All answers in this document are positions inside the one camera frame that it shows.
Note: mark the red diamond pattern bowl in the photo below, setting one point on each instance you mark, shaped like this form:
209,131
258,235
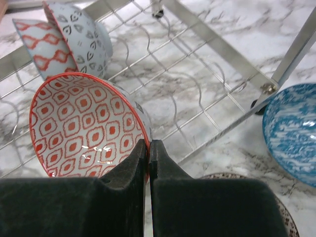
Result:
88,40

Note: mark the stainless steel dish rack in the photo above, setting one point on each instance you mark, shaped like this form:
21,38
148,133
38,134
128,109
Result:
195,99

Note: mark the blue floral bowl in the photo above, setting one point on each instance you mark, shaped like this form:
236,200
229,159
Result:
289,129

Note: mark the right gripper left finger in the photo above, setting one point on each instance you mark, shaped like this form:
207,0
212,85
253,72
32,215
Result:
109,206

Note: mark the pink dotted pattern bowl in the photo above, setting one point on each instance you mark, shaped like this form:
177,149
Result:
81,125

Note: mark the blue triangle pattern bowl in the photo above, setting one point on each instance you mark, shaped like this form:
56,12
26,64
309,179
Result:
46,47

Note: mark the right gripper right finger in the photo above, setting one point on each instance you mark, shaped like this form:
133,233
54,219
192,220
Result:
183,206

